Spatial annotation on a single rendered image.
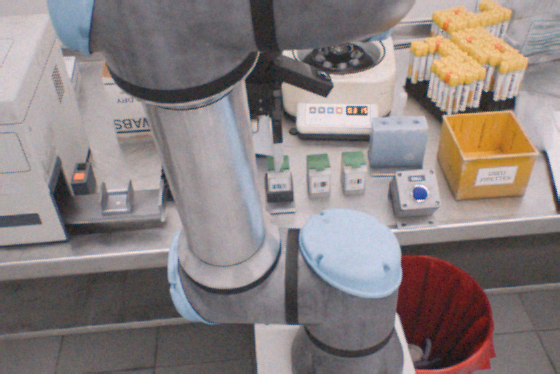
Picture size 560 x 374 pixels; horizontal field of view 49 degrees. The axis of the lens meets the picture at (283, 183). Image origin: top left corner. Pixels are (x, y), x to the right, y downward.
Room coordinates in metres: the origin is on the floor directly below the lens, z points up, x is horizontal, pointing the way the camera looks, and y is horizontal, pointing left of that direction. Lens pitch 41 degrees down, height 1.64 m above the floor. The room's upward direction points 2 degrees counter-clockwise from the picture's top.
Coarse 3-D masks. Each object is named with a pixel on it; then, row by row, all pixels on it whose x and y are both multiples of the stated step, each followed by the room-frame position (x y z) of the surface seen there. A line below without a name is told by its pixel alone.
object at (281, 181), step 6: (270, 174) 0.82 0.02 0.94; (276, 174) 0.82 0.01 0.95; (282, 174) 0.82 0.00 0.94; (288, 174) 0.82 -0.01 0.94; (270, 180) 0.82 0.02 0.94; (276, 180) 0.82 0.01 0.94; (282, 180) 0.82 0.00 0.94; (288, 180) 0.82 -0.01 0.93; (270, 186) 0.82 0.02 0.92; (276, 186) 0.82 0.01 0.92; (282, 186) 0.82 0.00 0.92; (288, 186) 0.82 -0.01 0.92
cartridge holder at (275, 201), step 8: (264, 176) 0.88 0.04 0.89; (264, 184) 0.86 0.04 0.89; (272, 192) 0.81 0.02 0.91; (280, 192) 0.81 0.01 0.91; (288, 192) 0.81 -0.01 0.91; (272, 200) 0.81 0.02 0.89; (280, 200) 0.81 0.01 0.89; (288, 200) 0.81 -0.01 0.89; (272, 208) 0.79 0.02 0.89; (280, 208) 0.79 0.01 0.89; (288, 208) 0.79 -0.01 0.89
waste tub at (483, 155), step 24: (456, 120) 0.94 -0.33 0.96; (480, 120) 0.94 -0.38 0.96; (504, 120) 0.94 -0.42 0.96; (456, 144) 0.85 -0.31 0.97; (480, 144) 0.94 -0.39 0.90; (504, 144) 0.93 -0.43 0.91; (528, 144) 0.85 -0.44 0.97; (456, 168) 0.83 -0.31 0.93; (480, 168) 0.81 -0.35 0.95; (504, 168) 0.81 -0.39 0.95; (528, 168) 0.82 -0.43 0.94; (456, 192) 0.81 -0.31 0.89; (480, 192) 0.81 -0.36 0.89; (504, 192) 0.82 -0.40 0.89
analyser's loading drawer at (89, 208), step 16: (112, 192) 0.81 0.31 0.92; (128, 192) 0.79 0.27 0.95; (144, 192) 0.82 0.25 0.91; (160, 192) 0.80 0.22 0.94; (64, 208) 0.78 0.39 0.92; (80, 208) 0.78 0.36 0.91; (96, 208) 0.78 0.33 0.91; (112, 208) 0.78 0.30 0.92; (128, 208) 0.76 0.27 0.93; (144, 208) 0.78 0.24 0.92; (160, 208) 0.76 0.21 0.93; (64, 224) 0.76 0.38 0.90
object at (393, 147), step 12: (372, 120) 0.93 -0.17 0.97; (384, 120) 0.93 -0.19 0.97; (396, 120) 0.93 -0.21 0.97; (408, 120) 0.93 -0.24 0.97; (420, 120) 0.93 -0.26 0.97; (372, 132) 0.92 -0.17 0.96; (384, 132) 0.90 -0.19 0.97; (396, 132) 0.90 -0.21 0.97; (408, 132) 0.90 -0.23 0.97; (420, 132) 0.90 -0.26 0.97; (372, 144) 0.91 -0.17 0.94; (384, 144) 0.90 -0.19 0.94; (396, 144) 0.90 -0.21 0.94; (408, 144) 0.90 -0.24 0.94; (420, 144) 0.90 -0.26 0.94; (372, 156) 0.90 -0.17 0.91; (384, 156) 0.90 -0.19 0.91; (396, 156) 0.90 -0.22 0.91; (408, 156) 0.90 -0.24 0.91; (420, 156) 0.90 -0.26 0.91; (372, 168) 0.90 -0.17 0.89; (384, 168) 0.90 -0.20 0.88; (396, 168) 0.90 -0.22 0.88; (408, 168) 0.90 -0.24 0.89; (420, 168) 0.89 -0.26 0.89
